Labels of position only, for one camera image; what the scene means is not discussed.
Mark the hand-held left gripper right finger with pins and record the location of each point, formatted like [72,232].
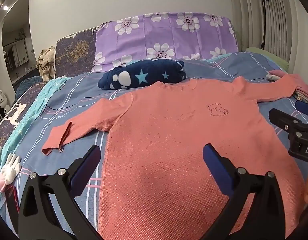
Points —
[213,165]

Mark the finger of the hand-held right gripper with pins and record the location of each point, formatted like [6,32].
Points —
[305,107]
[281,117]

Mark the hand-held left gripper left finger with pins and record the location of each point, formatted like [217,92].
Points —
[86,165]

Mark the coral pink long-sleeve shirt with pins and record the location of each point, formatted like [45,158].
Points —
[169,130]

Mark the stack of folded clothes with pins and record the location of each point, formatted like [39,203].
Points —
[306,87]

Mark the white sock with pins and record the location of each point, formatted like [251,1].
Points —
[272,77]

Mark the blue-grey plaid bedsheet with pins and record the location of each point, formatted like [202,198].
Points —
[69,97]

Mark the white knit gloves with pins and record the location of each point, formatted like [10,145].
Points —
[10,167]

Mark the teal bordered unicorn print blanket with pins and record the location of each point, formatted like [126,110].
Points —
[39,100]

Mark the red flat object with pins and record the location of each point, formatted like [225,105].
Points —
[12,200]

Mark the white pleated curtain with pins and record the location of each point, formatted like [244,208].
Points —
[276,30]

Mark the dark teal fleece throw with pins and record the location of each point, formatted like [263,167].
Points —
[27,83]

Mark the white cat figurine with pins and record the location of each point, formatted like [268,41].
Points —
[2,100]

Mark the beige knit garment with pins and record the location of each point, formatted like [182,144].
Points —
[46,60]

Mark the dark tree print cushion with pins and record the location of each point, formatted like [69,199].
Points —
[74,52]

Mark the navy star print blanket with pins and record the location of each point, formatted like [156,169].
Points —
[156,66]

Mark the white cabinet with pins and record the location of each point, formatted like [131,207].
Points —
[19,55]

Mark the purple flowered pillow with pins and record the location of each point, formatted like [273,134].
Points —
[169,30]

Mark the ceiling spotlight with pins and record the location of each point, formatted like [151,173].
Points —
[5,8]

